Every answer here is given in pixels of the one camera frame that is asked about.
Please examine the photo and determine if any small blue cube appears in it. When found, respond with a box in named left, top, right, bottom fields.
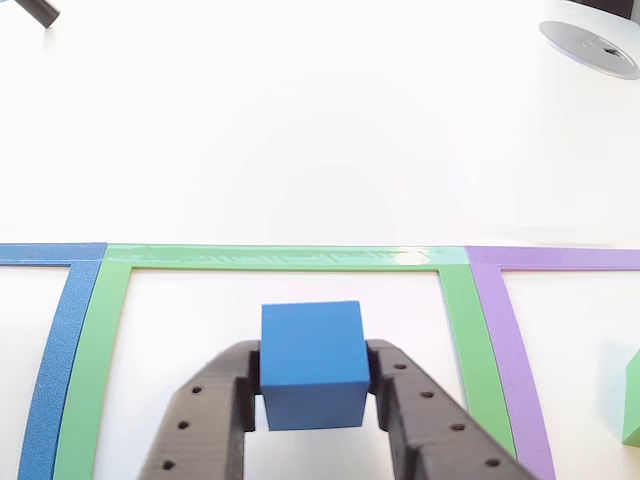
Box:
left=259, top=299, right=372, bottom=432

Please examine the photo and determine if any green block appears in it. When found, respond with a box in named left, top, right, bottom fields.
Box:
left=621, top=349, right=640, bottom=448

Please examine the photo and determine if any thin black rod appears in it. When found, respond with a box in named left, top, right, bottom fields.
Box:
left=12, top=0, right=61, bottom=30

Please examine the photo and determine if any purple square frame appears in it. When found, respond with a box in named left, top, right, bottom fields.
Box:
left=464, top=244, right=640, bottom=480

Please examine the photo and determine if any green square frame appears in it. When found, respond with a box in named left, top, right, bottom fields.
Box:
left=52, top=243, right=519, bottom=480

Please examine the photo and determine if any blue square frame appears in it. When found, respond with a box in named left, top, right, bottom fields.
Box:
left=0, top=242, right=109, bottom=480

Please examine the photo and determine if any round silver cable grommet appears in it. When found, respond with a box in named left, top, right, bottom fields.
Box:
left=538, top=19, right=640, bottom=81

